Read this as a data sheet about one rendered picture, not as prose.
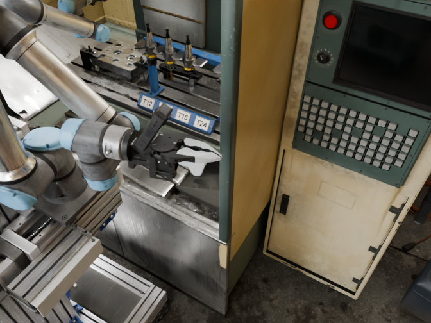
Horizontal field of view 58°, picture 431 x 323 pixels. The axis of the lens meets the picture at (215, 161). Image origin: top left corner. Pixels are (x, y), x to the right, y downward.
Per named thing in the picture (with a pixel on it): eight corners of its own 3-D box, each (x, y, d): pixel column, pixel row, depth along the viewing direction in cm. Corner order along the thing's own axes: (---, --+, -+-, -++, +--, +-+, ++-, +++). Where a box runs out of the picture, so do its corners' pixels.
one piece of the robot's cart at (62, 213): (50, 254, 119) (43, 243, 114) (0, 225, 127) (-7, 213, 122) (124, 179, 140) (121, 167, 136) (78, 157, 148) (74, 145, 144)
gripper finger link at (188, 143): (224, 166, 86) (185, 158, 88) (225, 145, 83) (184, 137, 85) (220, 175, 84) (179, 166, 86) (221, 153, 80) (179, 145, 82)
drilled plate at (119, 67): (132, 79, 215) (130, 71, 211) (93, 64, 225) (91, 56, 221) (157, 59, 228) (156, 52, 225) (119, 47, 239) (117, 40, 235)
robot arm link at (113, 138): (116, 118, 87) (98, 138, 81) (135, 122, 87) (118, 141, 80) (120, 145, 92) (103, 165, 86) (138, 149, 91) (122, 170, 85)
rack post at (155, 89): (153, 98, 209) (147, 48, 188) (145, 95, 211) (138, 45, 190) (164, 88, 215) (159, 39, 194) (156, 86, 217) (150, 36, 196)
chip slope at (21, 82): (46, 131, 232) (31, 95, 214) (-25, 97, 256) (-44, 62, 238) (140, 63, 286) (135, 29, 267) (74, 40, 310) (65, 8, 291)
